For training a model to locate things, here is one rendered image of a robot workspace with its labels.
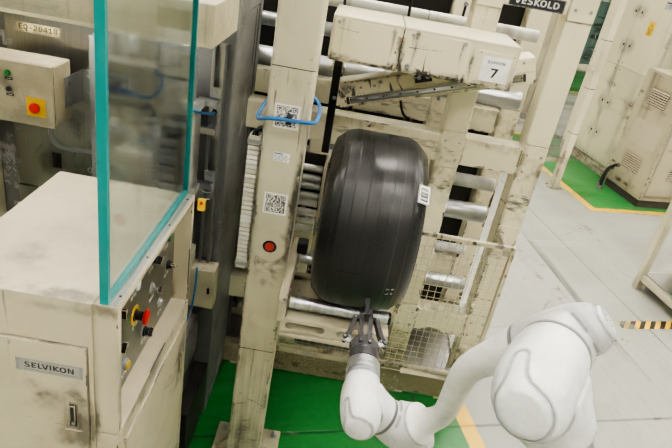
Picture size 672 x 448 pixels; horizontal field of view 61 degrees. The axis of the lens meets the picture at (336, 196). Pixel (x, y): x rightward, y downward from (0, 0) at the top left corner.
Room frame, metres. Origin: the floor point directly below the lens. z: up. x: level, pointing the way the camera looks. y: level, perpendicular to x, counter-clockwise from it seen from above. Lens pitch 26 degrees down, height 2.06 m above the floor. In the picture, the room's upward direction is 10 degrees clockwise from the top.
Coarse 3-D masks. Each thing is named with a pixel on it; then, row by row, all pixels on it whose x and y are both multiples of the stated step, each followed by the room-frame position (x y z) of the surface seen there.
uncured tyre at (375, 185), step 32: (352, 160) 1.55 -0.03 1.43; (384, 160) 1.57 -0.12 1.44; (416, 160) 1.60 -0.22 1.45; (352, 192) 1.47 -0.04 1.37; (384, 192) 1.48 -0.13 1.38; (416, 192) 1.51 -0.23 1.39; (320, 224) 1.47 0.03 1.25; (352, 224) 1.43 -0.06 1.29; (384, 224) 1.43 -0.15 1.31; (416, 224) 1.46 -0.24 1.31; (320, 256) 1.43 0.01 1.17; (352, 256) 1.40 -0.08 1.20; (384, 256) 1.41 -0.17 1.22; (416, 256) 1.45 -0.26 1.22; (320, 288) 1.45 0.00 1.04; (352, 288) 1.42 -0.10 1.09; (384, 288) 1.41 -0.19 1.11
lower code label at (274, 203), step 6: (270, 192) 1.60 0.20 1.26; (264, 198) 1.60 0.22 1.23; (270, 198) 1.60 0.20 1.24; (276, 198) 1.60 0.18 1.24; (282, 198) 1.60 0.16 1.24; (264, 204) 1.60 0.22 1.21; (270, 204) 1.60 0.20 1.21; (276, 204) 1.60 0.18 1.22; (282, 204) 1.60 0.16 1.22; (264, 210) 1.60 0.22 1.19; (270, 210) 1.60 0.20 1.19; (276, 210) 1.60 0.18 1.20; (282, 210) 1.60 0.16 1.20
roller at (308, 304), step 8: (296, 296) 1.55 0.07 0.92; (288, 304) 1.53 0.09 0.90; (296, 304) 1.53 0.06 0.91; (304, 304) 1.53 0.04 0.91; (312, 304) 1.53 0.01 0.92; (320, 304) 1.54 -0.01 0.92; (328, 304) 1.54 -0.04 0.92; (336, 304) 1.55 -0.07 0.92; (320, 312) 1.53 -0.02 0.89; (328, 312) 1.53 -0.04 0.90; (336, 312) 1.53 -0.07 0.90; (344, 312) 1.53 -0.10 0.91; (352, 312) 1.53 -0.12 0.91; (376, 312) 1.55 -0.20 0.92; (384, 312) 1.55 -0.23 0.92; (384, 320) 1.53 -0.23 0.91
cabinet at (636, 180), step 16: (656, 80) 5.59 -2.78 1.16; (640, 96) 5.70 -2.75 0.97; (656, 96) 5.51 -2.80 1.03; (640, 112) 5.62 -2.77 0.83; (656, 112) 5.44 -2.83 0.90; (624, 128) 5.74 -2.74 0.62; (640, 128) 5.54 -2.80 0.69; (656, 128) 5.36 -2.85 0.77; (624, 144) 5.66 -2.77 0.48; (640, 144) 5.47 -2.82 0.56; (656, 144) 5.29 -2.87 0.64; (624, 160) 5.56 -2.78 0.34; (640, 160) 5.37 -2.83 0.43; (656, 160) 5.22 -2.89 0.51; (608, 176) 5.69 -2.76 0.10; (624, 176) 5.49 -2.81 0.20; (640, 176) 5.31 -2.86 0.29; (656, 176) 5.23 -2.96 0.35; (624, 192) 5.43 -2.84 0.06; (640, 192) 5.23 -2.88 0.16; (656, 192) 5.25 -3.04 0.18
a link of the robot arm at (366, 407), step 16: (352, 384) 1.08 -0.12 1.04; (368, 384) 1.08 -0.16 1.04; (352, 400) 1.04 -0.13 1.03; (368, 400) 1.04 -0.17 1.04; (384, 400) 1.07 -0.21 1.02; (352, 416) 1.00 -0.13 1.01; (368, 416) 1.00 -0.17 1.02; (384, 416) 1.04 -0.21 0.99; (352, 432) 0.99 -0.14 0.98; (368, 432) 0.99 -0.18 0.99
